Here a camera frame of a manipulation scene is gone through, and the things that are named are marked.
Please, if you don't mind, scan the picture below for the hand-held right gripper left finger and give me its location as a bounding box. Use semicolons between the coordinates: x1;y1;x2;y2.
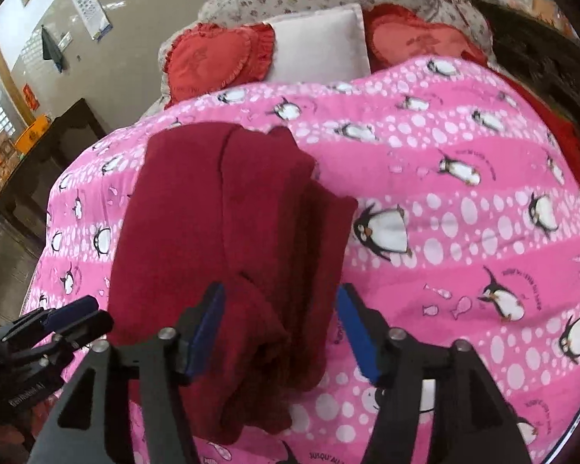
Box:
26;281;225;464

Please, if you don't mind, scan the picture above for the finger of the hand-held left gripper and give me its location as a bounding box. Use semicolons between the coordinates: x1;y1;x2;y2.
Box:
0;296;100;344
14;310;114;373

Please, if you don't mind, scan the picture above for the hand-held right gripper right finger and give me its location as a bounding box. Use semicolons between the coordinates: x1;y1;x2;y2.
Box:
336;284;532;464

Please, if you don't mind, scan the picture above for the dark red fleece sweater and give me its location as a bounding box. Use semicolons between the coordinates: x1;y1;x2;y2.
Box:
107;122;359;445

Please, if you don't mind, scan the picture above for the dark wooden cabinet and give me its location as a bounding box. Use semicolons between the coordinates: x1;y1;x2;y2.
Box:
0;98;109;242
469;0;580;126

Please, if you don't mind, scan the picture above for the pink penguin print blanket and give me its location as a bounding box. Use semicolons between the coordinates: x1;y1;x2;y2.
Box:
19;55;580;464

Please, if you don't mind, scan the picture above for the orange plastic basket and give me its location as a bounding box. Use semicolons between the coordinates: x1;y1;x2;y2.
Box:
14;115;53;155

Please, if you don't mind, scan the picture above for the dark hanging cloth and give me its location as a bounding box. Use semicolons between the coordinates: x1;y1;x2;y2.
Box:
41;26;63;73

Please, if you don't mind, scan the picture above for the red heart-shaped frilled pillow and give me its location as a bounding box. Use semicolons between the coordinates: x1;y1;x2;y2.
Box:
362;4;489;73
163;22;276;104

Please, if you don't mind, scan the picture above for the white square pillow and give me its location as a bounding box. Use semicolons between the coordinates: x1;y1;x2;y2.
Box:
263;3;372;85

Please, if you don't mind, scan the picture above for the red wall sticker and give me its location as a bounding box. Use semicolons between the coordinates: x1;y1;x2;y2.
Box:
23;83;42;112

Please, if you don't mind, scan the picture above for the white wall poster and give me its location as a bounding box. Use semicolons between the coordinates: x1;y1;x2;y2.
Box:
69;0;113;39

